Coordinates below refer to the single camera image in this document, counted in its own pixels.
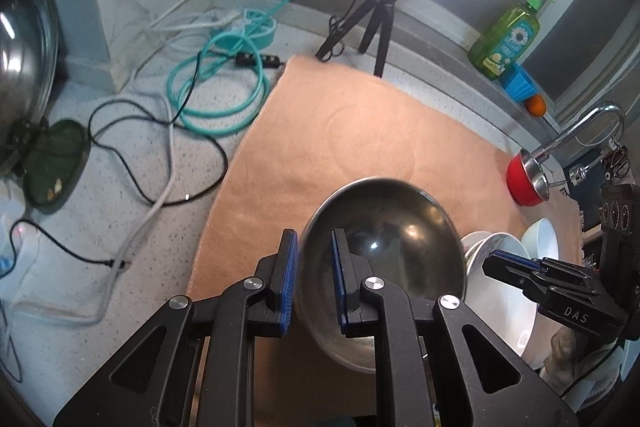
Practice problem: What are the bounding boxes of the black kitchen scissors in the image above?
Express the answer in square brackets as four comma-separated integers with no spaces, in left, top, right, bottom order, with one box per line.
[602,146,632,180]

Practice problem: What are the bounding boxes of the pink flower deep plate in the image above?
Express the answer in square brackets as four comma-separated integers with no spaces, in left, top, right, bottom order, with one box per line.
[465,232,538,370]

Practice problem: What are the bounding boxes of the red steel bowl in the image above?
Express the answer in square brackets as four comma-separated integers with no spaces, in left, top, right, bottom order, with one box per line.
[506,151,551,208]

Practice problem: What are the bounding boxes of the black cable with switch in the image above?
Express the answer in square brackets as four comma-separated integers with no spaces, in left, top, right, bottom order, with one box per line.
[89,49,286,208]

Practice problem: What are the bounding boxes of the steel pot lid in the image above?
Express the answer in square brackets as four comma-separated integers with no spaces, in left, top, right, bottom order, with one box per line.
[0,0,60,175]

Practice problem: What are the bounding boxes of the chrome kitchen faucet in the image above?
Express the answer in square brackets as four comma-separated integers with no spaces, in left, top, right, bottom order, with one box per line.
[520,103,627,202]

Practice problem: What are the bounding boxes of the large steel bowl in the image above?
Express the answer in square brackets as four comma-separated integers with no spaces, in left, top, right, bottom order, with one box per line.
[298,177,468,373]

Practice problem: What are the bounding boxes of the dark knife block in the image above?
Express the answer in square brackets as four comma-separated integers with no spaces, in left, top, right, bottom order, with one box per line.
[565,162,608,228]

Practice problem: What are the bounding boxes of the green dish soap bottle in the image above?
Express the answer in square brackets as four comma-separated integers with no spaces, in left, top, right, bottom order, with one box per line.
[467,0,553,82]

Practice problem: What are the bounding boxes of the orange cloth mat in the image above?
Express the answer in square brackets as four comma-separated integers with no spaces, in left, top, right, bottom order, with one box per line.
[185,54,586,388]

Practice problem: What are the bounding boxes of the blue ribbed cup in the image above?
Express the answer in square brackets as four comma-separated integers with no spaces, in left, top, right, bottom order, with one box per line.
[500,64,543,102]

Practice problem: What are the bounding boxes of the teal hose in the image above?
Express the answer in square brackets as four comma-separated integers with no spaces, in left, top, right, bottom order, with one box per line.
[165,0,371,138]

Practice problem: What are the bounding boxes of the leaf print white plate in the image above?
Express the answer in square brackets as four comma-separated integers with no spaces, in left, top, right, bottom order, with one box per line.
[460,231,496,265]

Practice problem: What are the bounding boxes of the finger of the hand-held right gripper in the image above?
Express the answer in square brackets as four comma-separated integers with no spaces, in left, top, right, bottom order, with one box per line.
[482,249,601,303]
[535,279,628,333]

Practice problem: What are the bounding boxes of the dark green round dish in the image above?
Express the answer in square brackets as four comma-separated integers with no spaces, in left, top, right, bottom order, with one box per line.
[22,119,92,210]

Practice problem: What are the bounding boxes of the teal round cable reel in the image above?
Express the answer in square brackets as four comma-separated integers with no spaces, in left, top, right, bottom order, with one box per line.
[207,9,277,50]

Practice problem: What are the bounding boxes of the thick white cable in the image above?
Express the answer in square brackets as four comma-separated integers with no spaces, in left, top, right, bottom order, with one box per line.
[10,92,176,325]

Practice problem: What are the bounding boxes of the black ring light tripod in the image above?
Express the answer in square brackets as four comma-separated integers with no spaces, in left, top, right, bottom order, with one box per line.
[315,0,406,78]

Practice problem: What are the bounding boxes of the white ceramic bowl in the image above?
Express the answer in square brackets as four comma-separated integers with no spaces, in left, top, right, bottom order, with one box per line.
[521,218,560,268]

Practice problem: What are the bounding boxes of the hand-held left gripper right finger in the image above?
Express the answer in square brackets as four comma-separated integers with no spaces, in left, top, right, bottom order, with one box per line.
[331,228,581,427]

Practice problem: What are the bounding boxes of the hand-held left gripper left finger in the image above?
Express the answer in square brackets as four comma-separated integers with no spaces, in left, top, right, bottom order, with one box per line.
[52,228,300,427]

